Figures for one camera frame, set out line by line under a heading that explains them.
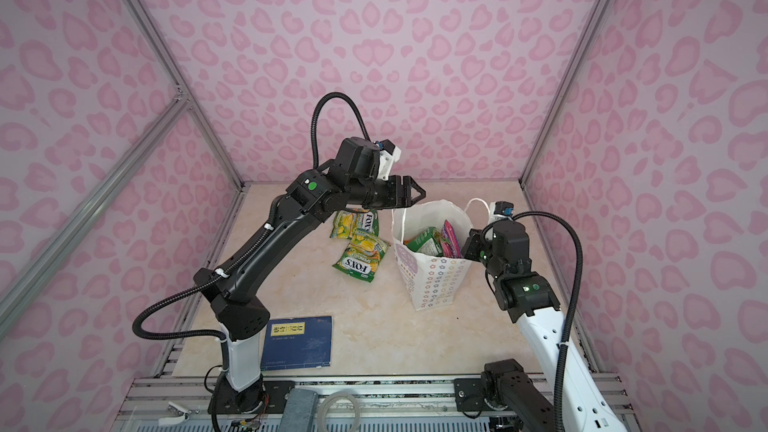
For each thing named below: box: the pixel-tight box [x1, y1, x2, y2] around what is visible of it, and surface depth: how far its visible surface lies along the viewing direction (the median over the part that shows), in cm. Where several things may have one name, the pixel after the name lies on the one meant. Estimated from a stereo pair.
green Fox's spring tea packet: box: [332, 235, 390, 282], surface depth 99 cm
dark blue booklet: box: [260, 316, 332, 371], surface depth 83 cm
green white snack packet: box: [403, 226, 443, 257], surface depth 86 cm
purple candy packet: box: [442, 219, 461, 258], surface depth 78 cm
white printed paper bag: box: [391, 199, 473, 311], surface depth 79 cm
